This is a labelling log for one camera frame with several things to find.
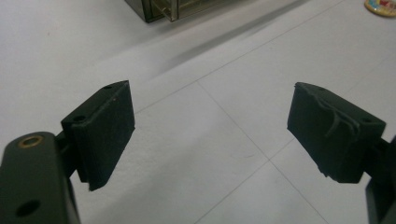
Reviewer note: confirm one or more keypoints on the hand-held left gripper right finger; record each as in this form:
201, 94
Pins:
330, 137

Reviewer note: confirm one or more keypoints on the colourful round coaster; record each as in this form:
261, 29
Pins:
381, 6

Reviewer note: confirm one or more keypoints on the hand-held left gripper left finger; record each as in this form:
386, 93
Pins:
102, 137

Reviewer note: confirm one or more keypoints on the clear acrylic drawer organizer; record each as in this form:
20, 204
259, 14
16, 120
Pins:
183, 9

